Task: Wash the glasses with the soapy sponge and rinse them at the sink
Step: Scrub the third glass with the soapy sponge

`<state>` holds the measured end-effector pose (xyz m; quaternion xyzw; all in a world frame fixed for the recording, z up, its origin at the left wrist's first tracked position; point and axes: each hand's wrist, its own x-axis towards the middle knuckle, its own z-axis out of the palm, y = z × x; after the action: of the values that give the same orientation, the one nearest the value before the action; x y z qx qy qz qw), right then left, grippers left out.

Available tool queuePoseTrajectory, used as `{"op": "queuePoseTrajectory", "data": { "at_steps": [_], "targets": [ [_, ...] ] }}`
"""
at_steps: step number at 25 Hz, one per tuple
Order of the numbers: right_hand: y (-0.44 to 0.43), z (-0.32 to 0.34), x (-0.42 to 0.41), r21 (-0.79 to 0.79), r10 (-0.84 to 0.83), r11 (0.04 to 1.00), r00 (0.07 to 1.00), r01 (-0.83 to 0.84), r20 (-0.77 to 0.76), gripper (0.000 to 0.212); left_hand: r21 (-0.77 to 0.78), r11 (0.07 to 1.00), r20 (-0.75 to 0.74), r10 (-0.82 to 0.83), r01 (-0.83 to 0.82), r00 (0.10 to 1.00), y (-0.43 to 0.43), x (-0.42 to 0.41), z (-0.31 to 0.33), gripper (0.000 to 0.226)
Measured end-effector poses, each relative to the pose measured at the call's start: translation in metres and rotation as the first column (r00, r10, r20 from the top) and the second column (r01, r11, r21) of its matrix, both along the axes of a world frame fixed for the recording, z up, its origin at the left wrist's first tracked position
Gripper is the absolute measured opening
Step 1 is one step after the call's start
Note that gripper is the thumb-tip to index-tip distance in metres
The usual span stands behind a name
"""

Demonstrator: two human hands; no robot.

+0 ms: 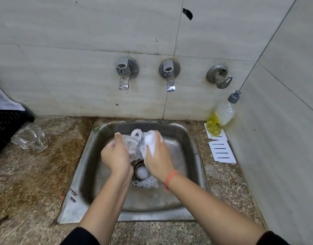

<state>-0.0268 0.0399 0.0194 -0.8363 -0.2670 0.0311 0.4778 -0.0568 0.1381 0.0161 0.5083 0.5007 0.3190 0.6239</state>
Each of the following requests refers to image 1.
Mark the person's right hand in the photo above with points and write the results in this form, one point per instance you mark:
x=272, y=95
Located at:
x=159, y=163

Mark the person's left hand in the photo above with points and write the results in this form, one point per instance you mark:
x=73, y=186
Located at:
x=116, y=158

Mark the clear glass cup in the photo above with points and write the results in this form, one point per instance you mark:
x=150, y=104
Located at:
x=28, y=138
x=132, y=147

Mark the yellow dish soap bottle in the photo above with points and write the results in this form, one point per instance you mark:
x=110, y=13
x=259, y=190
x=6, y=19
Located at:
x=214, y=126

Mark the black dish rack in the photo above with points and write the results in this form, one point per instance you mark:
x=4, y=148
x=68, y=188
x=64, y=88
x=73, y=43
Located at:
x=5, y=130

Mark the person's left forearm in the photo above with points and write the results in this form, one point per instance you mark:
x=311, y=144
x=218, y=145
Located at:
x=105, y=206

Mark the person's right forearm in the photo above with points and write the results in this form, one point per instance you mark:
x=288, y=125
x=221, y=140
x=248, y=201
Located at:
x=217, y=209

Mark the metal sink drain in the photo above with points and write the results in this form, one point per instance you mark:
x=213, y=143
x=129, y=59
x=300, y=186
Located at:
x=142, y=174

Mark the orange wrist thread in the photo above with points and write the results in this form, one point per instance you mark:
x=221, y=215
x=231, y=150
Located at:
x=171, y=179

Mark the stainless steel sink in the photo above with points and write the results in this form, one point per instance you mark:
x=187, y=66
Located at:
x=187, y=142

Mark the white drip tray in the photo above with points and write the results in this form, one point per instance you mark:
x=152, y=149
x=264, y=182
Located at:
x=4, y=102

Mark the black right sleeve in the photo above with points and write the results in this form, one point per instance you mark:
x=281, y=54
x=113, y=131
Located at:
x=272, y=239

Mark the black tape piece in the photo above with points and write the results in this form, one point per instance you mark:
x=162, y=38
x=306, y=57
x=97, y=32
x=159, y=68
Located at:
x=187, y=13

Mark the chrome wall tap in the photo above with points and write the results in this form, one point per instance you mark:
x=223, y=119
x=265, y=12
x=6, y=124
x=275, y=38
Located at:
x=169, y=69
x=127, y=66

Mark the grey wall valve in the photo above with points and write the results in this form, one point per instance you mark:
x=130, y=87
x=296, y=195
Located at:
x=217, y=73

